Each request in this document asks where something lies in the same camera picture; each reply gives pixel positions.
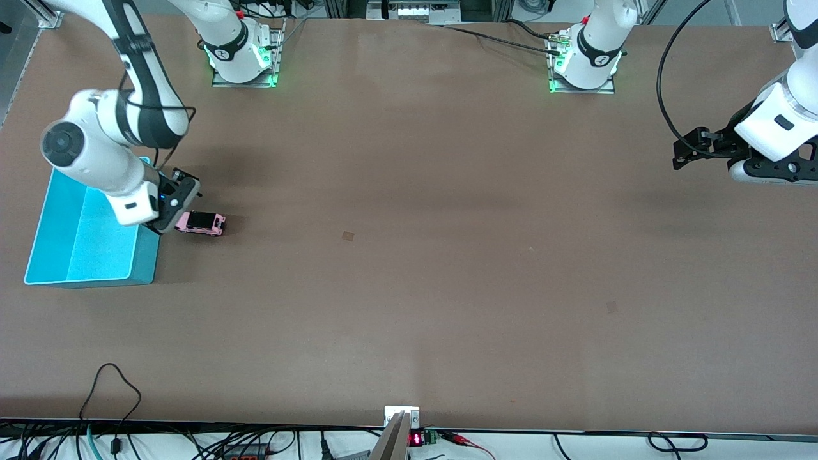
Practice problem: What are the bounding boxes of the pink jeep toy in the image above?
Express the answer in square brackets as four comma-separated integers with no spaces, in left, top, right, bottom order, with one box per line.
[174,211,227,237]

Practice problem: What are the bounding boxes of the teal plastic bin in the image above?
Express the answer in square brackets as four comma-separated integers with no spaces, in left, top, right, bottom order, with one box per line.
[24,157,160,288]

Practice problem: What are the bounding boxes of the grey metal side panel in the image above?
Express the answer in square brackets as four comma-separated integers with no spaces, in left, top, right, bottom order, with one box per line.
[0,13,42,128]

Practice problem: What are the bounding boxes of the black power strip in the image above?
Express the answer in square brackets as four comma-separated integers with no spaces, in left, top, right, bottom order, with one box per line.
[220,444,272,460]

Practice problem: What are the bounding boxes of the grey control box with lights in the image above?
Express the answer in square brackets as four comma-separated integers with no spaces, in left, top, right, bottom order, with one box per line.
[366,0,461,25]

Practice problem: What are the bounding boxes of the red clip lead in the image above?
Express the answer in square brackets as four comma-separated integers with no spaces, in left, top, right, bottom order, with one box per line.
[440,431,496,460]

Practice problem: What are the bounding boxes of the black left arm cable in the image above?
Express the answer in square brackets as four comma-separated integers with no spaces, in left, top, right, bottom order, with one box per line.
[656,0,713,149]

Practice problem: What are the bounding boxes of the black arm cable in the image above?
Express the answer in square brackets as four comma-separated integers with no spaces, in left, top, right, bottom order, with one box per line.
[118,38,197,173]
[656,0,713,149]

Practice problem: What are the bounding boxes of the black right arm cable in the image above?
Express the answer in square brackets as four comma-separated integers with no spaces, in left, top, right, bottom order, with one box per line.
[118,38,197,173]

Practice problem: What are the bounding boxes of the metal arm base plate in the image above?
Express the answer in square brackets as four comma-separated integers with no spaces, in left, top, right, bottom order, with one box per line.
[211,18,285,88]
[547,32,616,95]

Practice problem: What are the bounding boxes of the thin black looped cable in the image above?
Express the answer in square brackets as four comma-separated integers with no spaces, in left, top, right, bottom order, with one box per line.
[79,363,143,448]

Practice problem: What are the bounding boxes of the thin black table cable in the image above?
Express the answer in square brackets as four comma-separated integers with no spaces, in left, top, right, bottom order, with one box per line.
[506,19,562,40]

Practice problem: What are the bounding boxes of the aluminium frame post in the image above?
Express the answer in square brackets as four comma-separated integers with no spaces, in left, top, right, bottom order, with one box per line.
[26,0,65,29]

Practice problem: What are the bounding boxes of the thick black table cable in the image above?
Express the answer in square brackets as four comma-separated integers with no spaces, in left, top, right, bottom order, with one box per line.
[441,24,562,56]

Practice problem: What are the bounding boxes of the black coiled cable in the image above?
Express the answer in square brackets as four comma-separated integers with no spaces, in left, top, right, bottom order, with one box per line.
[647,432,709,453]

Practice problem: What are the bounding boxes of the small metal mounting bracket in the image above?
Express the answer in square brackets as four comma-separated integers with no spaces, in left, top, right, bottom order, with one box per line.
[384,406,421,429]

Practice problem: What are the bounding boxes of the aluminium camera pole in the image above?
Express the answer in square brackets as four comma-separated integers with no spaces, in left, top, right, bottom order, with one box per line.
[369,412,410,460]

